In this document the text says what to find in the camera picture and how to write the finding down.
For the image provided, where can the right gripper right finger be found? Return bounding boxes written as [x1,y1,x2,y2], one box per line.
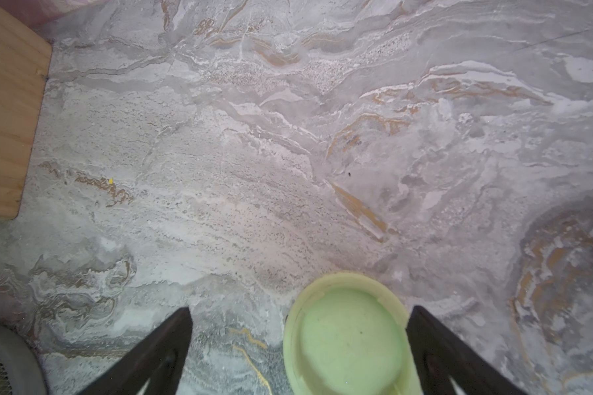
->
[406,305,524,394]

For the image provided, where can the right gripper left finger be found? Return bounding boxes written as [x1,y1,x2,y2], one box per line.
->
[81,307,193,394]

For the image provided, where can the grey mesh trash bin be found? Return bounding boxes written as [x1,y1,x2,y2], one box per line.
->
[0,325,48,394]

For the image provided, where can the wooden two-tier shelf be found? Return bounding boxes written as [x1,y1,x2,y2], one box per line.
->
[0,7,52,220]

